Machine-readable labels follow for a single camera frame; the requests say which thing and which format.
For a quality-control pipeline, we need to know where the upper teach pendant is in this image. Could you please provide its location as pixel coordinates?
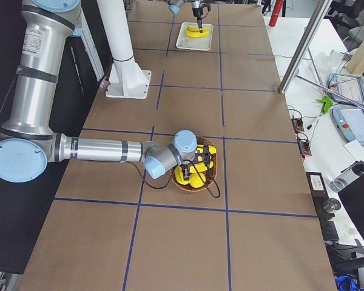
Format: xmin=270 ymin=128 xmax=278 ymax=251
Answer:
xmin=327 ymin=73 xmax=364 ymax=105

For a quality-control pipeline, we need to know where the lower teach pendant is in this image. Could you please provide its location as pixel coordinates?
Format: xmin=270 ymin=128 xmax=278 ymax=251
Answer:
xmin=331 ymin=106 xmax=364 ymax=146

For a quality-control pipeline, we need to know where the brown wicker basket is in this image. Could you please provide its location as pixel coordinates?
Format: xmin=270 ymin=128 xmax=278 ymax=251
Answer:
xmin=169 ymin=136 xmax=217 ymax=192

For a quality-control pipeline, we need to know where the teach pendant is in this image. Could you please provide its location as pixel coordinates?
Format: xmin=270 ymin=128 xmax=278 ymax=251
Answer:
xmin=331 ymin=106 xmax=364 ymax=146
xmin=327 ymin=73 xmax=364 ymax=105

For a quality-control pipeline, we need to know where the yellow banana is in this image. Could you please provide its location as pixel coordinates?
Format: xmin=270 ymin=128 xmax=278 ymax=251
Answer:
xmin=175 ymin=165 xmax=202 ymax=186
xmin=186 ymin=26 xmax=200 ymax=34
xmin=193 ymin=145 xmax=217 ymax=172
xmin=185 ymin=28 xmax=211 ymax=38

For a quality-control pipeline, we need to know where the aluminium frame post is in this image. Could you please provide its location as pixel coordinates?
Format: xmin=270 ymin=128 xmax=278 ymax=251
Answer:
xmin=278 ymin=0 xmax=332 ymax=94

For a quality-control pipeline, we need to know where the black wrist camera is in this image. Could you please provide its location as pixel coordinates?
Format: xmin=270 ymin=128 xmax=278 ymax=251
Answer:
xmin=200 ymin=2 xmax=212 ymax=15
xmin=195 ymin=145 xmax=211 ymax=165

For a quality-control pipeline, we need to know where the red fire extinguisher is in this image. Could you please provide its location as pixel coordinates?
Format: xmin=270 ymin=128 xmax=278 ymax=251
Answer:
xmin=269 ymin=0 xmax=285 ymax=27

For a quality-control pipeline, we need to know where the green plastic clamp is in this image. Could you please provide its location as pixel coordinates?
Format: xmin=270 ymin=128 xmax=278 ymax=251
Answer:
xmin=315 ymin=95 xmax=334 ymax=115

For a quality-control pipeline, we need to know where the white bear tray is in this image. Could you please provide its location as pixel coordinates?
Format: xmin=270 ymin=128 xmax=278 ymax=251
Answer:
xmin=176 ymin=22 xmax=214 ymax=52

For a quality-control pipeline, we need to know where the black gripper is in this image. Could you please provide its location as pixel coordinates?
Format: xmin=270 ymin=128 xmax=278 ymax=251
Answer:
xmin=191 ymin=0 xmax=203 ymax=33
xmin=178 ymin=164 xmax=190 ymax=179

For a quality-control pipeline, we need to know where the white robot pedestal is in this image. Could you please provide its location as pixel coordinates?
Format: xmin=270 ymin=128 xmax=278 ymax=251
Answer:
xmin=97 ymin=0 xmax=152 ymax=99

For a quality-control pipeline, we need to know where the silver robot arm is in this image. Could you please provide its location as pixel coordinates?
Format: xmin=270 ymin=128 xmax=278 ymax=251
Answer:
xmin=0 ymin=1 xmax=197 ymax=182
xmin=165 ymin=0 xmax=203 ymax=33

